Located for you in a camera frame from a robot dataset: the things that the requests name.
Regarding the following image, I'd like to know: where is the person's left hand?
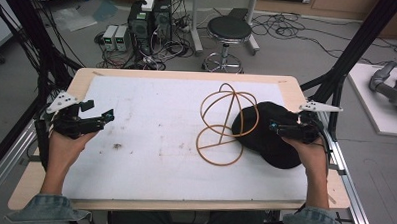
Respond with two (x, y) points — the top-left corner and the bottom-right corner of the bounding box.
(46, 128), (99, 180)

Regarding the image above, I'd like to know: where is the black round stool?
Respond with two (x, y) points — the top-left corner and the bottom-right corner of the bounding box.
(201, 14), (254, 75)

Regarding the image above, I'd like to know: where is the white table mat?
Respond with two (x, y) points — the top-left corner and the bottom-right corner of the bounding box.
(61, 74), (313, 209)

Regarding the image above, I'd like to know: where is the brown wire hat stand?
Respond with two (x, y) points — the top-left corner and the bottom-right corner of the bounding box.
(195, 81), (262, 168)

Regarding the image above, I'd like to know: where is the black cap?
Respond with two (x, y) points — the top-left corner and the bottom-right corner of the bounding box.
(230, 100), (305, 171)

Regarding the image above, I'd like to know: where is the black frame strut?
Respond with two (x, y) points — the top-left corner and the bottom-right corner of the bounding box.
(299, 0), (397, 144)
(0, 0), (88, 186)

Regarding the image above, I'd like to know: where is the wooden table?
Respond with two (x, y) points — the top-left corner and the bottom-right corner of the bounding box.
(7, 64), (356, 223)

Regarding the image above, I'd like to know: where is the aluminium rail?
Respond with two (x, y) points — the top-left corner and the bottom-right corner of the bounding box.
(316, 112), (380, 224)
(0, 118), (38, 208)

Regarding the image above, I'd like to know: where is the black computer tower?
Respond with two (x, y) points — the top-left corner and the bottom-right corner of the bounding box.
(125, 0), (155, 56)
(152, 0), (174, 46)

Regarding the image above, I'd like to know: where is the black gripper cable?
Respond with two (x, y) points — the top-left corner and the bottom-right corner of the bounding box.
(313, 119), (332, 172)
(32, 118), (52, 172)

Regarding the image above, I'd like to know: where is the person's right hand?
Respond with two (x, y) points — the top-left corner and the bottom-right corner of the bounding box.
(279, 134), (331, 185)

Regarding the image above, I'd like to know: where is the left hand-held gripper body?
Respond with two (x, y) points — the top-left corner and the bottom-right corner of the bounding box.
(43, 90), (103, 142)

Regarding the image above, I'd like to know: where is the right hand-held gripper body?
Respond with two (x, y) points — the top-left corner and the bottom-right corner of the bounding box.
(294, 99), (344, 147)

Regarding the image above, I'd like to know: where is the tangle of floor cables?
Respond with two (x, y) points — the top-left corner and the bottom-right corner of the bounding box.
(251, 12), (397, 67)
(93, 1), (198, 73)

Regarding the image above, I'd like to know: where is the grey power supply unit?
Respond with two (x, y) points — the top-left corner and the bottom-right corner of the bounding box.
(102, 24), (119, 52)
(114, 24), (132, 54)

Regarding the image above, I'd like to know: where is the clear plastic sheet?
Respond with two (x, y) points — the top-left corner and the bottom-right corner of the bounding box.
(52, 6), (99, 33)

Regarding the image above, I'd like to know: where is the white platform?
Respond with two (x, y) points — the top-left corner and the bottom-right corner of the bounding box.
(345, 62), (397, 138)

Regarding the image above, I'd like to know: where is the white table leg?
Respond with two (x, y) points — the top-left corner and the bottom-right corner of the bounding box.
(187, 0), (206, 56)
(243, 0), (262, 57)

